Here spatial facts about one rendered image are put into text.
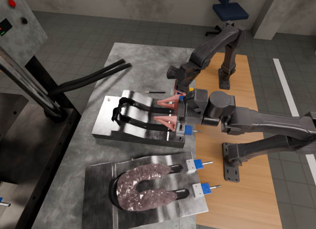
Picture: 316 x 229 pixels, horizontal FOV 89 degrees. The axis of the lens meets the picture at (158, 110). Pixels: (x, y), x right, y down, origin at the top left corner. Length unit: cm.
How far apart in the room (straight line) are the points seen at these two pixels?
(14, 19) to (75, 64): 176
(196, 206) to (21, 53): 111
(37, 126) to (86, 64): 170
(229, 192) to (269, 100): 176
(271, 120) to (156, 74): 84
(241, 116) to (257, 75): 222
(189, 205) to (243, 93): 80
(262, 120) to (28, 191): 105
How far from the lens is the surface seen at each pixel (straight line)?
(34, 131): 120
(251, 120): 55
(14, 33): 109
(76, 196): 93
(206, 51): 76
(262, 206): 97
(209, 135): 98
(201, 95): 45
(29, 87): 95
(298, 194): 210
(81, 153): 98
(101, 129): 93
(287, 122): 61
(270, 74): 287
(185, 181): 81
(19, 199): 109
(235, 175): 94
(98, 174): 79
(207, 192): 81
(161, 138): 83
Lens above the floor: 165
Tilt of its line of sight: 57 degrees down
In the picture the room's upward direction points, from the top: straight up
